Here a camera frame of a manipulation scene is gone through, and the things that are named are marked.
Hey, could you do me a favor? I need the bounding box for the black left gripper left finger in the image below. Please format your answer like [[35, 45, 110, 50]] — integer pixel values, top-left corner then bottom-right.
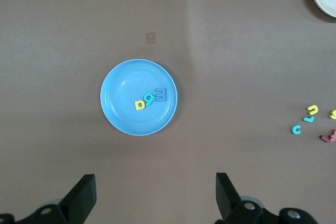
[[30, 173, 97, 224]]

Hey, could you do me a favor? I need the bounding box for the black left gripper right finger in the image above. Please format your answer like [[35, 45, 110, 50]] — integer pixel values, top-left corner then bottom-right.
[[215, 173, 279, 224]]

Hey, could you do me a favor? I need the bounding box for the teal letter b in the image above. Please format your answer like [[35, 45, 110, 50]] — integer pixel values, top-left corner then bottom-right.
[[143, 92, 155, 106]]

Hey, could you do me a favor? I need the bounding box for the blue foam letter m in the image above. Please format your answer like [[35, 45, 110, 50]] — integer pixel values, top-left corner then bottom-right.
[[154, 87, 168, 103]]

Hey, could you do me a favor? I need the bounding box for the red foam letter f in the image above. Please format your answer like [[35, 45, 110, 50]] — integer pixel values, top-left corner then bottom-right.
[[319, 129, 336, 143]]

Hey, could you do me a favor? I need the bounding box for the blue plate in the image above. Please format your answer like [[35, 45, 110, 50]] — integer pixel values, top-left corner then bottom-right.
[[100, 58, 179, 137]]

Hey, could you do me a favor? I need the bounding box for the brown tape patch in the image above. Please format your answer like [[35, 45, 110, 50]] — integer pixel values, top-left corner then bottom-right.
[[145, 31, 157, 45]]

